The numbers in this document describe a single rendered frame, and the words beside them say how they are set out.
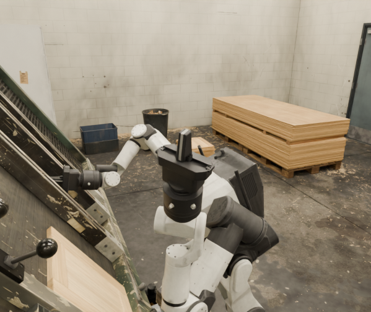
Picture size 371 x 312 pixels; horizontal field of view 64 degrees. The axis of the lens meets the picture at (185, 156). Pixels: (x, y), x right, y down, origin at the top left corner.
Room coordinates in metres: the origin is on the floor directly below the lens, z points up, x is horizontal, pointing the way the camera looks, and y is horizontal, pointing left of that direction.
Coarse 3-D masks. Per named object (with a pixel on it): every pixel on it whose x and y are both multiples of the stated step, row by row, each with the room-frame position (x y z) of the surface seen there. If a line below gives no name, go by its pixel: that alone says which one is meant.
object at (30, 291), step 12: (0, 276) 0.46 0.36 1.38; (24, 276) 0.50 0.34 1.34; (0, 288) 0.46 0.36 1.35; (12, 288) 0.46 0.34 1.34; (24, 288) 0.47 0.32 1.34; (36, 288) 0.50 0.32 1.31; (48, 288) 0.53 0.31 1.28; (12, 300) 0.46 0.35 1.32; (24, 300) 0.47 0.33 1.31; (36, 300) 0.48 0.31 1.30; (48, 300) 0.49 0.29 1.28; (60, 300) 0.53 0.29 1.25
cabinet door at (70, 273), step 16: (64, 240) 0.84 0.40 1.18; (64, 256) 0.75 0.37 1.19; (80, 256) 0.84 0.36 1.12; (48, 272) 0.64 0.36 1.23; (64, 272) 0.68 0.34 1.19; (80, 272) 0.75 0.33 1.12; (96, 272) 0.84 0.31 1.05; (64, 288) 0.61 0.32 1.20; (80, 288) 0.68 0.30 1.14; (96, 288) 0.75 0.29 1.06; (112, 288) 0.84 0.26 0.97; (80, 304) 0.61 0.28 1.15; (96, 304) 0.68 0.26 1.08; (112, 304) 0.75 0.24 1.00; (128, 304) 0.84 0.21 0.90
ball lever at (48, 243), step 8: (48, 240) 0.47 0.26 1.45; (40, 248) 0.45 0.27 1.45; (48, 248) 0.46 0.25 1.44; (56, 248) 0.47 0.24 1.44; (8, 256) 0.49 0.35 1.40; (24, 256) 0.48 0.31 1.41; (32, 256) 0.47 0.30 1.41; (40, 256) 0.45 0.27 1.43; (48, 256) 0.45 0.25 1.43; (8, 264) 0.48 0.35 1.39; (16, 264) 0.49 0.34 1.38
